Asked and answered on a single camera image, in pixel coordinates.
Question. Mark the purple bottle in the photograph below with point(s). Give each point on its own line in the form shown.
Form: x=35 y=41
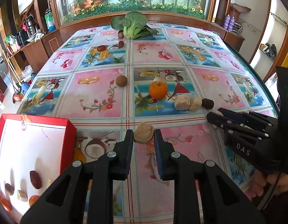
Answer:
x=227 y=21
x=232 y=22

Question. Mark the printed fruit tablecloth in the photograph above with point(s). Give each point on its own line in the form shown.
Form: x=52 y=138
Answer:
x=99 y=93

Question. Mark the black silver thermos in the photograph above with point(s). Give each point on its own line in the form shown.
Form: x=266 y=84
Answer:
x=30 y=25

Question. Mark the round brown longan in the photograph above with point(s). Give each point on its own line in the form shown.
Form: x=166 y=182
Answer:
x=121 y=81

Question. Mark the person's right hand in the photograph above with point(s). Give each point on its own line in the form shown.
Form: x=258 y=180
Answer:
x=258 y=184

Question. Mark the brown wooden shelf board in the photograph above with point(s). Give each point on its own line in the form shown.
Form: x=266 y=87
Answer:
x=240 y=7

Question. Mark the black kettle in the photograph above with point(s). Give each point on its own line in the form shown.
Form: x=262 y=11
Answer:
x=21 y=37

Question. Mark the small orange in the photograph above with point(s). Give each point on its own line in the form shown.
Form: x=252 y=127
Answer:
x=6 y=204
x=33 y=200

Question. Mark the round beige lumpy chunk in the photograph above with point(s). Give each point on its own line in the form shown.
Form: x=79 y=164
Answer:
x=144 y=133

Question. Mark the large orange with stem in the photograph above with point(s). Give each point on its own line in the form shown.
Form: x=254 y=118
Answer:
x=158 y=90

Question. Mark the broom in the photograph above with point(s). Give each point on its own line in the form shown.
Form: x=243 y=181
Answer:
x=12 y=79

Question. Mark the small reddish nut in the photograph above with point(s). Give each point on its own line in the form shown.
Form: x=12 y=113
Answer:
x=101 y=48

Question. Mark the blue thermos flask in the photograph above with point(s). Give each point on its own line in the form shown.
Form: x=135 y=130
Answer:
x=24 y=87

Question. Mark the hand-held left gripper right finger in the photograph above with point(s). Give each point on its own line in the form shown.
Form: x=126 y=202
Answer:
x=158 y=154

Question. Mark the tiny beige chunk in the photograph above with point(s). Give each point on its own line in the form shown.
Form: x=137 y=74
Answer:
x=49 y=182

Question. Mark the blue water bottle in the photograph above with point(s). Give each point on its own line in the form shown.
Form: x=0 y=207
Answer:
x=50 y=19

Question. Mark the red dried date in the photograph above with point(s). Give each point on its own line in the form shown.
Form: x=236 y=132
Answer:
x=35 y=179

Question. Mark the red box with white inside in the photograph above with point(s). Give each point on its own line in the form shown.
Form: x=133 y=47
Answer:
x=29 y=149

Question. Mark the green bok choy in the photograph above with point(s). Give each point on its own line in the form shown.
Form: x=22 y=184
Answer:
x=132 y=25

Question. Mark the clear plastic bag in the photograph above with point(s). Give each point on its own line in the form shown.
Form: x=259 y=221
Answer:
x=271 y=79

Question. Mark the green bag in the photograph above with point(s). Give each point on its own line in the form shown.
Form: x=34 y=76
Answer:
x=9 y=38

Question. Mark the dark dried date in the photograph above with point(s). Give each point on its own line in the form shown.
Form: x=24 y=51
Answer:
x=208 y=103

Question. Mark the small brown nut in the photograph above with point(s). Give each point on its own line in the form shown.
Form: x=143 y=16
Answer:
x=120 y=34
x=121 y=43

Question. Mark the white plastic bag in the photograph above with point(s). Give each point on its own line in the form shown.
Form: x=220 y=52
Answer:
x=27 y=71

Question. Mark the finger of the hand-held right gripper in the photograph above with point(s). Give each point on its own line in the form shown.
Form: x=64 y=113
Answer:
x=216 y=120
x=232 y=117

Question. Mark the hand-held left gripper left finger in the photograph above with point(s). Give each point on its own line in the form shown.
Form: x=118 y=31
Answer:
x=128 y=154

